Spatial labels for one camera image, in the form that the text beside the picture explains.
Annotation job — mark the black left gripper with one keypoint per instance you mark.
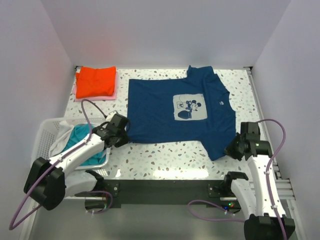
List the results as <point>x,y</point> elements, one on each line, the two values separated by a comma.
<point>122,139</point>

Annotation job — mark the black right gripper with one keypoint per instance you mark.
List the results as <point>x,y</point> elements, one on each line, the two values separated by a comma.
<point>233,147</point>

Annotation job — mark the dark blue printed t-shirt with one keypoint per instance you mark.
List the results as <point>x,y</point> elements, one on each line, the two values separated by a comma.
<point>194,108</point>

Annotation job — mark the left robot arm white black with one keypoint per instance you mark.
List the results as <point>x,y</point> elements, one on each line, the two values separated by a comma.
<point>51,180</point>

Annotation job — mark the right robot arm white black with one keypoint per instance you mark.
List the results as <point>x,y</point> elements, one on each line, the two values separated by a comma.
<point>265,217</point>

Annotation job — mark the teal t-shirt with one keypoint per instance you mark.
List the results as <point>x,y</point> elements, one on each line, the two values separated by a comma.
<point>79,132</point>

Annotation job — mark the folded pink t-shirt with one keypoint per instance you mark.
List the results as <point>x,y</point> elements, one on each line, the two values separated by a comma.
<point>97,98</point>

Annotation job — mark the folded orange t-shirt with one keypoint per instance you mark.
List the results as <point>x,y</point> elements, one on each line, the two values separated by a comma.
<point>93,82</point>

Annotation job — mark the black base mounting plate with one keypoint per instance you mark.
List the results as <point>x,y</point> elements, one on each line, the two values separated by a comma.
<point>167,192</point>

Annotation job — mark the white plastic laundry basket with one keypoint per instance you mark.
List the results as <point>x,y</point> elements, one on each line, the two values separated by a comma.
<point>47,135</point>

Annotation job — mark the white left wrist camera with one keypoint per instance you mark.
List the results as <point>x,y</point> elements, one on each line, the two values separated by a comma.
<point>110,115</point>

